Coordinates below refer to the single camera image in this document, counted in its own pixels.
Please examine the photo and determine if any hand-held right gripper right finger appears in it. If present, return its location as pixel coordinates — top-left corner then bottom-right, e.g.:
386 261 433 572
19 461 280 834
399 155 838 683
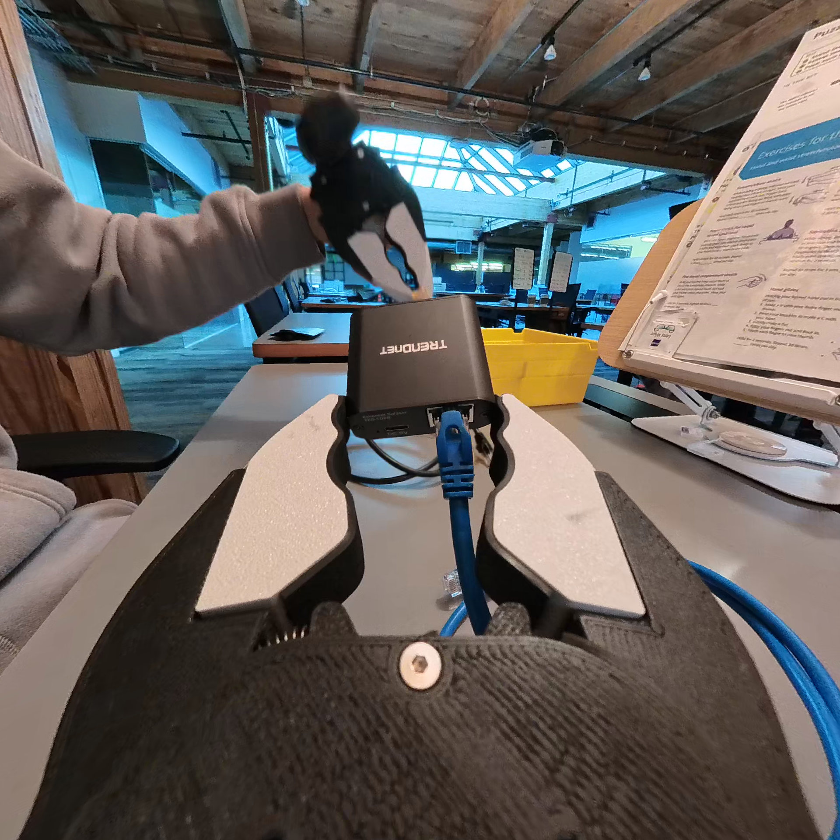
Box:
476 392 648 619

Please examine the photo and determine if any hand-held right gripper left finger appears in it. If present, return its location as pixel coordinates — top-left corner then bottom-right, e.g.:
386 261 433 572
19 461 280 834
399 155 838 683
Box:
195 392 366 618

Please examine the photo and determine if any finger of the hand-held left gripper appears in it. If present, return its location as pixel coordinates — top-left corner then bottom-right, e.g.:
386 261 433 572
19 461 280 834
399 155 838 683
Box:
346 220 412 303
386 202 436 300

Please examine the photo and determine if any blue ethernet cable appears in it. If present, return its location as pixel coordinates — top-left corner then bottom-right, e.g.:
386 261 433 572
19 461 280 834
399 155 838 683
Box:
436 407 840 808

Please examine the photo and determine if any black network switch box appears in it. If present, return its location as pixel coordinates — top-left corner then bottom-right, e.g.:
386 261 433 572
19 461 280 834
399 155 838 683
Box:
346 294 497 438

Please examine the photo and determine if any person's left forearm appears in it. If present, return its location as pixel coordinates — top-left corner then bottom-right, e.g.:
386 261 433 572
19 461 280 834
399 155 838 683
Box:
0 141 327 357

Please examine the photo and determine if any grey desk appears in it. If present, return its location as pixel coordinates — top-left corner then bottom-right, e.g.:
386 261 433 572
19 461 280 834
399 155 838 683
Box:
0 361 840 840

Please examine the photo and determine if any person's left hand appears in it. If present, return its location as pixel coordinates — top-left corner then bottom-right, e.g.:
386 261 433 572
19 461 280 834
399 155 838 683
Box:
302 187 329 247

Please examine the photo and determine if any background wooden table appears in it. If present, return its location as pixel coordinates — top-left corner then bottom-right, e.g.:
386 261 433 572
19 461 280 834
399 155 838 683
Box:
252 312 353 362

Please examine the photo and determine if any black office chair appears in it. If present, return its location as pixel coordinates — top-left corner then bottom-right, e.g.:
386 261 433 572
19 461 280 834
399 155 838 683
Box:
245 284 291 337

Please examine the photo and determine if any yellow plastic bin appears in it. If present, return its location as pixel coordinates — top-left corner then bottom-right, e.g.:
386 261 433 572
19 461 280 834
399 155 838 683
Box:
481 327 599 408

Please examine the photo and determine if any ceiling projector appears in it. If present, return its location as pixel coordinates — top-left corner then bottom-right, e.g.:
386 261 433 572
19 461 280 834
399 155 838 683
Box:
515 126 567 160

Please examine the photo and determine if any black chair armrest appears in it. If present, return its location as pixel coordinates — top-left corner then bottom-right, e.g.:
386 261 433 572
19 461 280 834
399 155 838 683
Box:
12 430 180 481

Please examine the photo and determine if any small white card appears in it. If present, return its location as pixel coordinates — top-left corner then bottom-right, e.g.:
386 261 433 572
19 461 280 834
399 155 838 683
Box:
631 308 698 360

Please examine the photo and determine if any person's grey hoodie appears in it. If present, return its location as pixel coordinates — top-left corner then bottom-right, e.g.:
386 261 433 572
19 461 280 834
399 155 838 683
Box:
0 425 140 676

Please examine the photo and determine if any wooden book stand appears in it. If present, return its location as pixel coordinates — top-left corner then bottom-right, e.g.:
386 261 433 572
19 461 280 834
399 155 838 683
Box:
598 200 840 506

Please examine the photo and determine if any printed paper sheet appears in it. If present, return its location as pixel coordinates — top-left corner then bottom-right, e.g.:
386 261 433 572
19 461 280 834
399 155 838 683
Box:
675 18 840 383

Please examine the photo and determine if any black power cable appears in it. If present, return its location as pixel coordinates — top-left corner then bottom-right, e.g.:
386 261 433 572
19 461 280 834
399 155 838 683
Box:
348 430 493 487

